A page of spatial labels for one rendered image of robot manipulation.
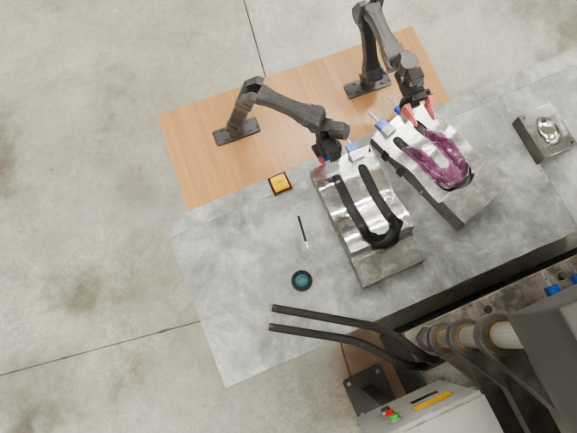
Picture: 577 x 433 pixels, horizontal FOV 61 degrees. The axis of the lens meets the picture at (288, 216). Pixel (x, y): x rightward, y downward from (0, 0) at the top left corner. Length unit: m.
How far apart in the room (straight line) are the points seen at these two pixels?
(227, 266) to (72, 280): 1.29
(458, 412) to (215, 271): 1.08
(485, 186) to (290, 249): 0.79
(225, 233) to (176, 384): 1.09
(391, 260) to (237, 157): 0.76
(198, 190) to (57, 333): 1.35
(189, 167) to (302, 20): 1.59
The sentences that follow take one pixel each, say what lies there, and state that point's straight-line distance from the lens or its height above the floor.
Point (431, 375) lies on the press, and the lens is 2.00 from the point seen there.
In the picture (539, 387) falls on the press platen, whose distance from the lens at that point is 1.30.
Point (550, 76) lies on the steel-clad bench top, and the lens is 2.46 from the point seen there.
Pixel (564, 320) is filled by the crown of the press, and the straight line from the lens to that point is 0.81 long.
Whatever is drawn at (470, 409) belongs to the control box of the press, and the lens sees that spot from 1.32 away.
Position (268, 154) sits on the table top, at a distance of 2.09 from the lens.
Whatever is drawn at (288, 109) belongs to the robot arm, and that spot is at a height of 1.21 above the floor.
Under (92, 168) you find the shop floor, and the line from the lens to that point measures 3.20.
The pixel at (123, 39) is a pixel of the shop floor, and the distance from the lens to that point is 3.54.
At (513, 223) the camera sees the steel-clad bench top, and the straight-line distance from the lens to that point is 2.14.
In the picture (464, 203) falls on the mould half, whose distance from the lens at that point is 1.98.
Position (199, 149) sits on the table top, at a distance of 2.15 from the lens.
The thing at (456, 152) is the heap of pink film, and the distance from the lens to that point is 2.05.
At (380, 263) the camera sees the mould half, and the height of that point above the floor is 0.86.
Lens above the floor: 2.73
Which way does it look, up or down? 75 degrees down
